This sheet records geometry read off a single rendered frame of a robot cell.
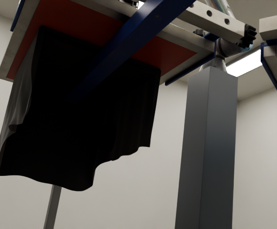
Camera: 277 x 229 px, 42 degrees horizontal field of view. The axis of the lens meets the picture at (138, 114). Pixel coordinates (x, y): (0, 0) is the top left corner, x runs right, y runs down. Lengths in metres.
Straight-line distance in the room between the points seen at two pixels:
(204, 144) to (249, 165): 4.53
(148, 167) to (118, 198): 0.65
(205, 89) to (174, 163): 3.96
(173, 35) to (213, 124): 0.68
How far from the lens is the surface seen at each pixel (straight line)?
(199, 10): 1.12
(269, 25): 1.18
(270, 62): 1.26
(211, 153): 1.66
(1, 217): 4.72
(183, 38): 1.14
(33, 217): 4.79
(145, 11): 0.92
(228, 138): 1.74
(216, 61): 1.88
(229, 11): 1.84
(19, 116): 1.17
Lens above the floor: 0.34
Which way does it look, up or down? 20 degrees up
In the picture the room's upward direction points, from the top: 8 degrees clockwise
